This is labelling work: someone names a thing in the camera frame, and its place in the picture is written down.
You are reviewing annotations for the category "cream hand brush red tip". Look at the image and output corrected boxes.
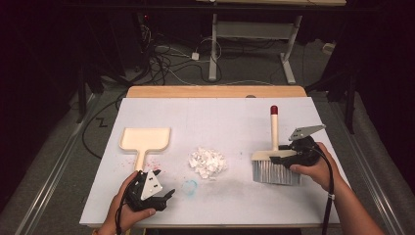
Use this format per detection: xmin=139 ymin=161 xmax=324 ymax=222
xmin=250 ymin=105 xmax=303 ymax=187

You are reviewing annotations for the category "bundle of floor cables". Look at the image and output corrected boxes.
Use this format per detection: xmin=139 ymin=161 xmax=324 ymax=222
xmin=136 ymin=23 xmax=223 ymax=87

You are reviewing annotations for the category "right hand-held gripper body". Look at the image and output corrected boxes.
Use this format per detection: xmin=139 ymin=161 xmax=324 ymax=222
xmin=288 ymin=123 xmax=327 ymax=168

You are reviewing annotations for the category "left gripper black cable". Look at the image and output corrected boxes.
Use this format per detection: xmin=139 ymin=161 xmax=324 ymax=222
xmin=113 ymin=182 xmax=133 ymax=235

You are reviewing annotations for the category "white foam board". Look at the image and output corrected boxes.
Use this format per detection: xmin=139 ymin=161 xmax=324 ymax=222
xmin=78 ymin=97 xmax=343 ymax=229

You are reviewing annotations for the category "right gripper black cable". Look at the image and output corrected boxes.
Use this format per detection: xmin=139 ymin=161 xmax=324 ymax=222
xmin=307 ymin=146 xmax=336 ymax=235

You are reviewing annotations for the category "black stand leg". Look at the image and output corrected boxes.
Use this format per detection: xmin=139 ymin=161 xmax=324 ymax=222
xmin=306 ymin=65 xmax=357 ymax=135
xmin=75 ymin=63 xmax=106 ymax=124

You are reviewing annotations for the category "cream dustpan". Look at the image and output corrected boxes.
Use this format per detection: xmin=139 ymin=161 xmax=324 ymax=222
xmin=118 ymin=126 xmax=172 ymax=171

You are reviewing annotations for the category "person's right hand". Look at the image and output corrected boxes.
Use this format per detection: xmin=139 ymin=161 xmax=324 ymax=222
xmin=289 ymin=141 xmax=345 ymax=194

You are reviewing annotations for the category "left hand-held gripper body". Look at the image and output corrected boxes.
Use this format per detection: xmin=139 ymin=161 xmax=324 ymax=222
xmin=124 ymin=169 xmax=168 ymax=212

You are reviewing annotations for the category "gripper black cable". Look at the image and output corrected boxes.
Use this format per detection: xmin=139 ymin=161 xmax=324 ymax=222
xmin=307 ymin=146 xmax=336 ymax=235
xmin=113 ymin=182 xmax=133 ymax=235

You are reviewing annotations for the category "pile of white paper scraps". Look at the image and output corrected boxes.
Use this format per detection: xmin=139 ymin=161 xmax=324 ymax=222
xmin=188 ymin=146 xmax=229 ymax=181

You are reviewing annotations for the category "person's left hand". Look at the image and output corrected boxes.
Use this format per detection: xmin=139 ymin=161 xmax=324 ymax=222
xmin=104 ymin=170 xmax=158 ymax=231

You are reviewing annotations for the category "small white box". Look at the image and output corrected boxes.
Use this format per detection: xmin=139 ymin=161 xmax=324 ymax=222
xmin=322 ymin=41 xmax=337 ymax=55

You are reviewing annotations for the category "black floor cable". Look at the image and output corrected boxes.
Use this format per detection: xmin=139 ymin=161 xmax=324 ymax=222
xmin=81 ymin=92 xmax=129 ymax=161

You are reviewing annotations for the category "white metal desk frame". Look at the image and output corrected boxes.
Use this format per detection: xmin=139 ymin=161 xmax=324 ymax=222
xmin=195 ymin=0 xmax=347 ymax=85

